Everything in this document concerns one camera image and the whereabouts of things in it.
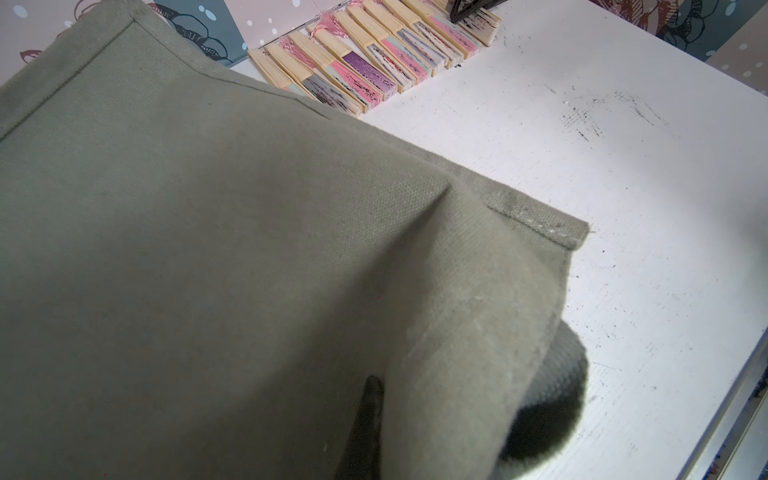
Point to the pink tassel folding fan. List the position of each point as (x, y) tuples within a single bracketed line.
[(439, 21)]

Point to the grey pink folding fan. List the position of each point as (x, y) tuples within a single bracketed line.
[(433, 57)]

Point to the pink wooden folding fan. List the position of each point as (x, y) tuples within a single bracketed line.
[(276, 76)]

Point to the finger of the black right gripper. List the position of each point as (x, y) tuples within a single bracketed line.
[(461, 9)]

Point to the black grey wooden folding fan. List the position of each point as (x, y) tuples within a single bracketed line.
[(316, 83)]

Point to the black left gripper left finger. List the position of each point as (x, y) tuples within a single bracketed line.
[(361, 457)]

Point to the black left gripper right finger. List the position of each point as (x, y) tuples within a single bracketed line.
[(551, 408)]

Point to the green canvas tote bag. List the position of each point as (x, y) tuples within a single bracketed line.
[(199, 271)]

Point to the red blossom white folding fan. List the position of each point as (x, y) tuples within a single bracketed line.
[(380, 56)]

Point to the pink striped folding fan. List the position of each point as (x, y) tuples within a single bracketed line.
[(408, 59)]

